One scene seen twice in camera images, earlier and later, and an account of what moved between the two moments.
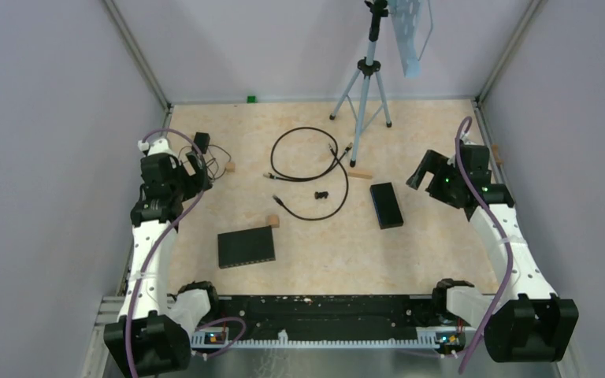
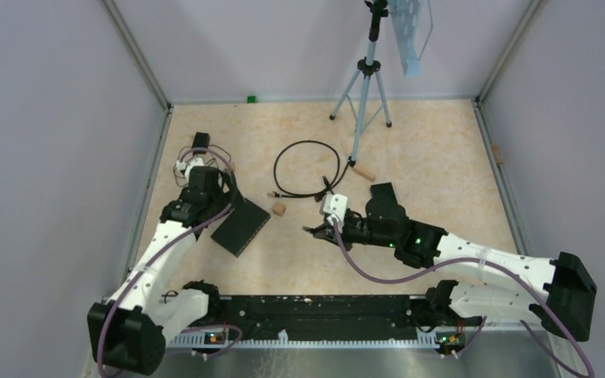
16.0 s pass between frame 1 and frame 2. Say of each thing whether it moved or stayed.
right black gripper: moved
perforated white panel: stayed
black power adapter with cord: stayed
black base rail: stayed
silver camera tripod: stayed
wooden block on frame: stayed
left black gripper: moved
